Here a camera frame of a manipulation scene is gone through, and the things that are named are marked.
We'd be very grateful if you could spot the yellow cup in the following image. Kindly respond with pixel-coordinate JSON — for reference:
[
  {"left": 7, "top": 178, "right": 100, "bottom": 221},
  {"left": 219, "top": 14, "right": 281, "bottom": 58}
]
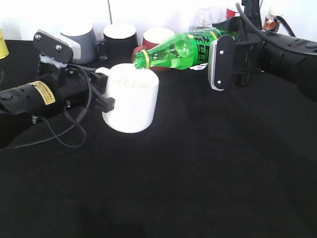
[{"left": 0, "top": 26, "right": 9, "bottom": 59}]

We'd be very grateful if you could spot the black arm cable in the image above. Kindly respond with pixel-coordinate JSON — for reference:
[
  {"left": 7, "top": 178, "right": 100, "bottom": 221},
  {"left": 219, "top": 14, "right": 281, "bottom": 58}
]
[
  {"left": 235, "top": 2, "right": 317, "bottom": 54},
  {"left": 0, "top": 63, "right": 93, "bottom": 151}
]

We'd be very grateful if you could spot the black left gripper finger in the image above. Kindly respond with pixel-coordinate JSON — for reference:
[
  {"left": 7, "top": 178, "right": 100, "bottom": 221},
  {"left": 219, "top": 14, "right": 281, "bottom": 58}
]
[
  {"left": 89, "top": 72, "right": 107, "bottom": 85},
  {"left": 92, "top": 89, "right": 115, "bottom": 113}
]

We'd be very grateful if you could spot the green soda bottle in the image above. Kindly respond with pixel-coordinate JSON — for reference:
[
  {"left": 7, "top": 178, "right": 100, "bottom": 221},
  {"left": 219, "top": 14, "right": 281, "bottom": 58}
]
[{"left": 134, "top": 28, "right": 237, "bottom": 70}]

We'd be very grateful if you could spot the grey mug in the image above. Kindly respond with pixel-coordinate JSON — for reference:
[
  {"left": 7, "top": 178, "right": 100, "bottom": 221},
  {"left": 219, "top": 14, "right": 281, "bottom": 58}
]
[{"left": 60, "top": 22, "right": 97, "bottom": 65}]

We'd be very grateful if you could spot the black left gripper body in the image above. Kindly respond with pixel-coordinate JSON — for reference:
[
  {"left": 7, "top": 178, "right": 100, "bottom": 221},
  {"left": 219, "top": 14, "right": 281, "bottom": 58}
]
[{"left": 49, "top": 66, "right": 106, "bottom": 116}]

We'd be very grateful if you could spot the red mug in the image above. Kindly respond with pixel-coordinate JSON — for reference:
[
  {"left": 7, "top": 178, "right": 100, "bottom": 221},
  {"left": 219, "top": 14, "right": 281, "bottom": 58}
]
[{"left": 132, "top": 27, "right": 175, "bottom": 63}]

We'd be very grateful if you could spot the white mug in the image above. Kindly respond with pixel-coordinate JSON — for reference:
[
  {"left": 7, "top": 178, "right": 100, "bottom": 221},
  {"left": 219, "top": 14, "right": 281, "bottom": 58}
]
[{"left": 95, "top": 63, "right": 159, "bottom": 133}]

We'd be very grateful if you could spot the black mug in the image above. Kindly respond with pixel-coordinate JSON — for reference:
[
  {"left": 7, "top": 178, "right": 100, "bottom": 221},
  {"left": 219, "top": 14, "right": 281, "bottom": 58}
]
[{"left": 95, "top": 23, "right": 138, "bottom": 65}]

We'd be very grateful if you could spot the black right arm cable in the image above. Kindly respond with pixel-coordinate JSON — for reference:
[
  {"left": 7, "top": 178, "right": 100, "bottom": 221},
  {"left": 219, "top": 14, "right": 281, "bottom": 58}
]
[{"left": 235, "top": 2, "right": 317, "bottom": 54}]

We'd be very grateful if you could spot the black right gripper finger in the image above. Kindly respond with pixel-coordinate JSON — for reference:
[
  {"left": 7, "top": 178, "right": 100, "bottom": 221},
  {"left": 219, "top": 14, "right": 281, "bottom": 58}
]
[
  {"left": 212, "top": 16, "right": 245, "bottom": 40},
  {"left": 208, "top": 35, "right": 236, "bottom": 91}
]

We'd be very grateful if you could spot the cola bottle red label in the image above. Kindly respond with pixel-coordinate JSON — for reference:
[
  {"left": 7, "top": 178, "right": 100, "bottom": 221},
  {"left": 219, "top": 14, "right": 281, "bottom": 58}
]
[{"left": 225, "top": 7, "right": 240, "bottom": 19}]

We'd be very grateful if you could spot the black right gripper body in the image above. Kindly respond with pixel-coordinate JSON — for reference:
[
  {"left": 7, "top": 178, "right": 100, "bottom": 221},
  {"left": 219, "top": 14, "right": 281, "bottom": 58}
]
[{"left": 232, "top": 37, "right": 264, "bottom": 86}]

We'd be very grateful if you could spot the clear water bottle green label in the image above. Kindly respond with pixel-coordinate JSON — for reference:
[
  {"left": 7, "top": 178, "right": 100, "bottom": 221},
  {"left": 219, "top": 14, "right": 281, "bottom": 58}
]
[{"left": 188, "top": 4, "right": 214, "bottom": 71}]

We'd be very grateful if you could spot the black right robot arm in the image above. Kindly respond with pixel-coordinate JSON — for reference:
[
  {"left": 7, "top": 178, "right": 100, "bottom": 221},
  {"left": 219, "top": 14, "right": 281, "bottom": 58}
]
[{"left": 209, "top": 17, "right": 317, "bottom": 101}]

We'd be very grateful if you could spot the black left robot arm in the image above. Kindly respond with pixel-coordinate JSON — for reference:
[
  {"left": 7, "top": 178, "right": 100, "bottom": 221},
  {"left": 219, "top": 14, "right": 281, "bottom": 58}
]
[{"left": 0, "top": 64, "right": 115, "bottom": 149}]

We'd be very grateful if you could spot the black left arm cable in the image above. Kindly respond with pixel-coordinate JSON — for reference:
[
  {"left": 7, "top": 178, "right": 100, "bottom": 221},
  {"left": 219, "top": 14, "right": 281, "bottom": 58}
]
[{"left": 0, "top": 63, "right": 93, "bottom": 151}]

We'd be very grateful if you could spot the brown coffee drink bottle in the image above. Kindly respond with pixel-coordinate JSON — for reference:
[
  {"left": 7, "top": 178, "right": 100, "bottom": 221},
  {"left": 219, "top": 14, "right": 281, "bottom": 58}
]
[{"left": 263, "top": 6, "right": 284, "bottom": 33}]

